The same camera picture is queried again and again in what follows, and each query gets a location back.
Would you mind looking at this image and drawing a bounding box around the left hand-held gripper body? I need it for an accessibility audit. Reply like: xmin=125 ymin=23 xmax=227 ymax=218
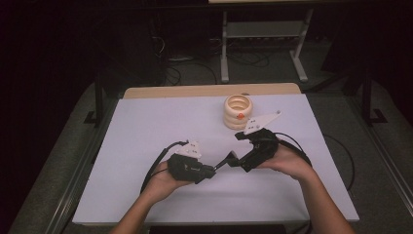
xmin=167 ymin=139 xmax=208 ymax=184

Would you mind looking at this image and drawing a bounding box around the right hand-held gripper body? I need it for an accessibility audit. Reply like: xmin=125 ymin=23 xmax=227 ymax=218
xmin=238 ymin=110 xmax=282 ymax=174

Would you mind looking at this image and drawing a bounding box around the person's left hand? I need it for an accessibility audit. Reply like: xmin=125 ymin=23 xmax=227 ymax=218
xmin=142 ymin=160 xmax=194 ymax=204

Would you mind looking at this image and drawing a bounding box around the person's right hand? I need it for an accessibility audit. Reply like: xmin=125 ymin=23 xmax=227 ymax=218
xmin=257 ymin=142 xmax=315 ymax=183

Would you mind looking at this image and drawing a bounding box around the cream ribbed ceramic cup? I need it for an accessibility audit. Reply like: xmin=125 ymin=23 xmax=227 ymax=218
xmin=223 ymin=94 xmax=253 ymax=131

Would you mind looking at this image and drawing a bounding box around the black metal stand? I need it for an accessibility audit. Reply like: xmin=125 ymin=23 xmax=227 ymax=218
xmin=361 ymin=69 xmax=389 ymax=127
xmin=83 ymin=76 xmax=105 ymax=129

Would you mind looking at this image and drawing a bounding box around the left hand-held gripper black cable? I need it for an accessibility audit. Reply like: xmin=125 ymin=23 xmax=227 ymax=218
xmin=139 ymin=139 xmax=190 ymax=195

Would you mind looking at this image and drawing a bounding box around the hand-held gripper black cable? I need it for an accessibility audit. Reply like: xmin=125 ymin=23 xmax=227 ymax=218
xmin=139 ymin=139 xmax=190 ymax=195
xmin=272 ymin=131 xmax=314 ymax=169

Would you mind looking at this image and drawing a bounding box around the right hand-held gripper black cable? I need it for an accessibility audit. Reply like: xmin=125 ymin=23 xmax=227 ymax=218
xmin=272 ymin=131 xmax=314 ymax=169

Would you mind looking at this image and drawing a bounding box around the tangle of black floor cables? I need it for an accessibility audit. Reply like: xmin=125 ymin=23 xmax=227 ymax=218
xmin=227 ymin=52 xmax=271 ymax=68

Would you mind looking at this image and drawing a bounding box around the black floor cable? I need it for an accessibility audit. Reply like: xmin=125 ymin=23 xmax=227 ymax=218
xmin=165 ymin=61 xmax=218 ymax=86

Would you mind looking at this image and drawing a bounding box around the white metal desk frame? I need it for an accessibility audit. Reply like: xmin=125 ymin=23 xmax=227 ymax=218
xmin=219 ymin=9 xmax=316 ymax=84

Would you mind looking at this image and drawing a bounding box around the black cable loop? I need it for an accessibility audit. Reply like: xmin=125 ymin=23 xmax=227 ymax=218
xmin=322 ymin=134 xmax=356 ymax=192

